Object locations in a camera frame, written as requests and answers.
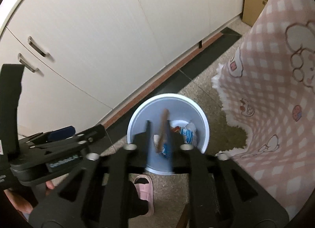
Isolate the blue white medicine sachet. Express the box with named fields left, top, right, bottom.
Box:
left=172, top=122, right=197, bottom=146

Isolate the brown stick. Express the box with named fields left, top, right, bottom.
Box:
left=157, top=109, right=169, bottom=153

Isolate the light blue trash bin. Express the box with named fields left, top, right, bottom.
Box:
left=127, top=93, right=210, bottom=175

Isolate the person's left hand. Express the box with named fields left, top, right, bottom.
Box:
left=4, top=180, right=56, bottom=221

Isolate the pink slipper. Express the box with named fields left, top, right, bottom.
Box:
left=129, top=174, right=154, bottom=218

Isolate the white low cabinet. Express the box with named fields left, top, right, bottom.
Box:
left=1, top=0, right=243, bottom=136

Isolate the pink checkered tablecloth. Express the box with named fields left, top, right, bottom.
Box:
left=212, top=0, right=314, bottom=219

